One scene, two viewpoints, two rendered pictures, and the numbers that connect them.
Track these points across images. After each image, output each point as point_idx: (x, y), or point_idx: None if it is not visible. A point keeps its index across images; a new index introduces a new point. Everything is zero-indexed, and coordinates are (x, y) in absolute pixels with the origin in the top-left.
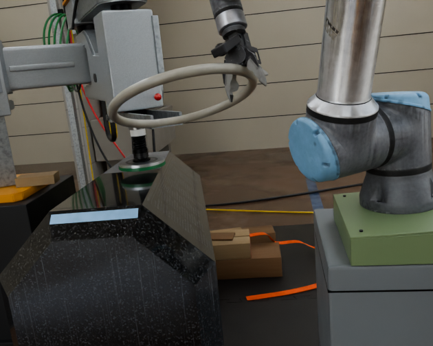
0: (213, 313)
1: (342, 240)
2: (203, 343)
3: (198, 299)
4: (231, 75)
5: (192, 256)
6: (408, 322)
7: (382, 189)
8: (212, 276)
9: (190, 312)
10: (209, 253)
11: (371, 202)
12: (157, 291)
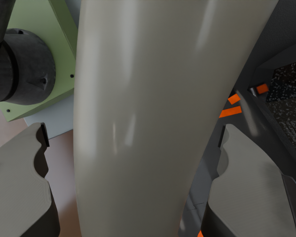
0: (256, 86)
1: (71, 18)
2: (257, 70)
3: (268, 72)
4: (215, 199)
5: (292, 86)
6: None
7: (6, 33)
8: (264, 93)
9: (273, 65)
10: (277, 110)
11: (27, 33)
12: None
